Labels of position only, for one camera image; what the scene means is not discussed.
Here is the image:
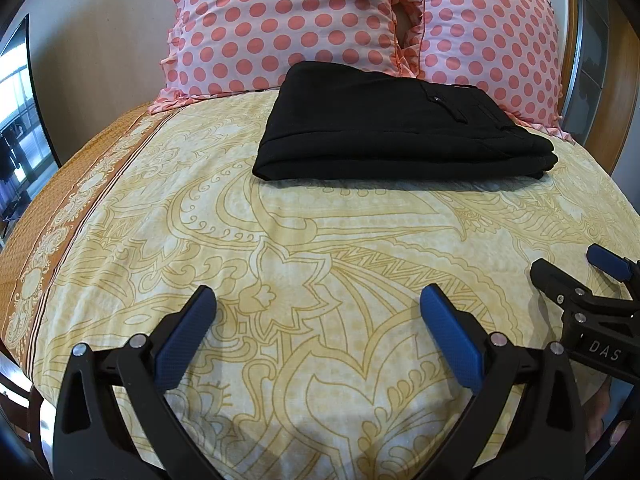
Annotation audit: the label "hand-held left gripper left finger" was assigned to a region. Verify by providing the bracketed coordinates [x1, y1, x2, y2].
[51, 285, 218, 480]

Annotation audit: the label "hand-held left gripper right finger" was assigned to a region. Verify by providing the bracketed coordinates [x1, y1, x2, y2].
[420, 284, 595, 480]

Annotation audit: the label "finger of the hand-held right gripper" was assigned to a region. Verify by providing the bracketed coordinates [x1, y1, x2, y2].
[529, 258, 640, 330]
[586, 243, 640, 287]

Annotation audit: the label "black pants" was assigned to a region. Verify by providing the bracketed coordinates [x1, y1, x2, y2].
[252, 61, 559, 182]

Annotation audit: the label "person's right hand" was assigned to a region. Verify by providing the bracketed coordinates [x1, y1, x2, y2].
[582, 377, 632, 456]

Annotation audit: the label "yellow patterned bed sheet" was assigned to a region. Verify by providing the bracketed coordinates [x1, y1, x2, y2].
[0, 87, 640, 480]

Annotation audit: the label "wooden framed glass door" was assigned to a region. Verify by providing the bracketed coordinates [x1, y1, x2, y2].
[560, 0, 638, 171]

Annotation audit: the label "pink polka dot pillow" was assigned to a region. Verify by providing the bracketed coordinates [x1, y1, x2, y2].
[392, 0, 570, 138]
[145, 0, 426, 116]

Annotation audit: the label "dark framed window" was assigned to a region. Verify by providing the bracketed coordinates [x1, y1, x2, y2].
[0, 17, 63, 226]

